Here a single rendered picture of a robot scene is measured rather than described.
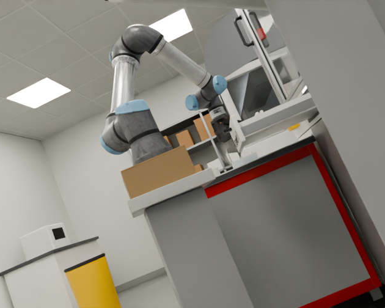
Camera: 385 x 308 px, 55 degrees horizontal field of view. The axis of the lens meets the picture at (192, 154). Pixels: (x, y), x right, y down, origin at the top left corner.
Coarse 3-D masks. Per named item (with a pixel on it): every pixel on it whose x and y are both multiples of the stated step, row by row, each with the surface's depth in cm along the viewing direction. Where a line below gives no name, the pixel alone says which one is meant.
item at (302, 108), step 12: (276, 108) 138; (288, 108) 138; (300, 108) 137; (312, 108) 137; (252, 120) 139; (264, 120) 138; (276, 120) 138; (288, 120) 142; (300, 120) 156; (252, 132) 138; (264, 132) 145; (276, 132) 161
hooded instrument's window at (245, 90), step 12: (252, 72) 238; (264, 72) 238; (228, 84) 239; (240, 84) 238; (252, 84) 237; (264, 84) 237; (240, 96) 237; (252, 96) 236; (264, 96) 236; (276, 96) 235; (240, 108) 236; (252, 108) 235; (264, 108) 235; (228, 144) 346
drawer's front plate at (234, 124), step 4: (232, 116) 138; (232, 120) 137; (236, 120) 137; (232, 124) 141; (236, 124) 137; (232, 128) 147; (236, 128) 137; (240, 128) 137; (232, 132) 154; (236, 132) 138; (240, 132) 136; (232, 136) 161; (236, 136) 144; (240, 136) 136; (240, 140) 137; (244, 140) 136; (236, 144) 158; (240, 144) 143; (244, 144) 144; (240, 148) 152
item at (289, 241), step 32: (256, 160) 159; (288, 160) 159; (320, 160) 158; (224, 192) 160; (256, 192) 158; (288, 192) 157; (320, 192) 156; (224, 224) 158; (256, 224) 157; (288, 224) 156; (320, 224) 154; (352, 224) 153; (256, 256) 155; (288, 256) 154; (320, 256) 153; (352, 256) 152; (256, 288) 153; (288, 288) 152; (320, 288) 151; (352, 288) 150
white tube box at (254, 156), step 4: (256, 152) 170; (248, 156) 170; (252, 156) 170; (256, 156) 170; (236, 160) 171; (240, 160) 170; (244, 160) 170; (248, 160) 170; (252, 160) 170; (232, 164) 171; (236, 164) 170; (240, 164) 170
